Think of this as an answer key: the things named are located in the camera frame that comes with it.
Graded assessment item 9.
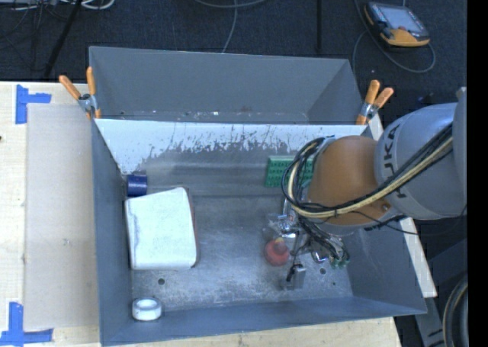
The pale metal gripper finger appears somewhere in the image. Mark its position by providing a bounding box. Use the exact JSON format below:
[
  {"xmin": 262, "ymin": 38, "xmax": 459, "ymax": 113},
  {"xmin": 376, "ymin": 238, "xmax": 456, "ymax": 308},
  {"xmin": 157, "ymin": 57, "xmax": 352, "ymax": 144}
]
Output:
[
  {"xmin": 272, "ymin": 229, "xmax": 300, "ymax": 242},
  {"xmin": 262, "ymin": 211, "xmax": 297, "ymax": 230}
]

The red toy fruit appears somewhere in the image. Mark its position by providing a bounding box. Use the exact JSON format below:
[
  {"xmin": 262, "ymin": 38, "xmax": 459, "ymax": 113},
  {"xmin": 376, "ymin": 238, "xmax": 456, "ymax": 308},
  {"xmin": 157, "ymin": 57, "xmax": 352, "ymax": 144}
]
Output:
[{"xmin": 264, "ymin": 237, "xmax": 291, "ymax": 266}]

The green studded plate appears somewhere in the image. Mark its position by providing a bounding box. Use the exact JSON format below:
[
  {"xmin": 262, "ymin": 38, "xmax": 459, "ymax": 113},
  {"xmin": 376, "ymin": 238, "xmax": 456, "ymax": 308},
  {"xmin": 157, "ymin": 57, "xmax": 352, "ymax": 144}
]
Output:
[{"xmin": 264, "ymin": 154, "xmax": 316, "ymax": 188}]

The grey metal bin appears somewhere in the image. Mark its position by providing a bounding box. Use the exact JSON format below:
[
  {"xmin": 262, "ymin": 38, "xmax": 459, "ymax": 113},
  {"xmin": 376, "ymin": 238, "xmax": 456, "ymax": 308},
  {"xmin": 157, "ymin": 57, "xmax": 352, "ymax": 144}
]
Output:
[{"xmin": 88, "ymin": 46, "xmax": 429, "ymax": 347}]

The white box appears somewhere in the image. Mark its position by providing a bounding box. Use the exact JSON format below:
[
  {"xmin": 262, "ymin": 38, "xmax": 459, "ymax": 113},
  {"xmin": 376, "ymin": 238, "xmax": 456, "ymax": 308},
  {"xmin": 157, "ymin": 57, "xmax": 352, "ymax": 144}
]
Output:
[{"xmin": 124, "ymin": 186, "xmax": 201, "ymax": 271}]

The blue cylinder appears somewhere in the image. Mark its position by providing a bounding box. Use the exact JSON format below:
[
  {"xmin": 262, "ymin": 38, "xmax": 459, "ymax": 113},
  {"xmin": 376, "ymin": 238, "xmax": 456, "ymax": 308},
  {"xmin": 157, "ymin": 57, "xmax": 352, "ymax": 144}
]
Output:
[{"xmin": 126, "ymin": 172, "xmax": 149, "ymax": 198}]

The white tape roll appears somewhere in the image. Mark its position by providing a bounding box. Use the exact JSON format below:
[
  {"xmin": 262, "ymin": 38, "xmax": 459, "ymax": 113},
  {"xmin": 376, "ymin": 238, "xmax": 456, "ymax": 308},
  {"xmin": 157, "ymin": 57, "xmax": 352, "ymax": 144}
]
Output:
[{"xmin": 131, "ymin": 297, "xmax": 163, "ymax": 322}]

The pale flat board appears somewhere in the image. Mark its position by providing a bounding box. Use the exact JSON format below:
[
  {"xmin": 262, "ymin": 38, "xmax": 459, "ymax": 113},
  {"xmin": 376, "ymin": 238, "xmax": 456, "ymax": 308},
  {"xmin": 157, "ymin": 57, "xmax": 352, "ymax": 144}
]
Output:
[{"xmin": 23, "ymin": 103, "xmax": 101, "ymax": 332}]

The black cylinder on white bracket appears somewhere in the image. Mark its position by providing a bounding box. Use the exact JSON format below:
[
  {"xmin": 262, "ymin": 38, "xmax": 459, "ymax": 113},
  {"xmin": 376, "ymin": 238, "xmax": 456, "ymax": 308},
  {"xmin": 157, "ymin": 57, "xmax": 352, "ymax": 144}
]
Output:
[{"xmin": 285, "ymin": 261, "xmax": 307, "ymax": 291}]

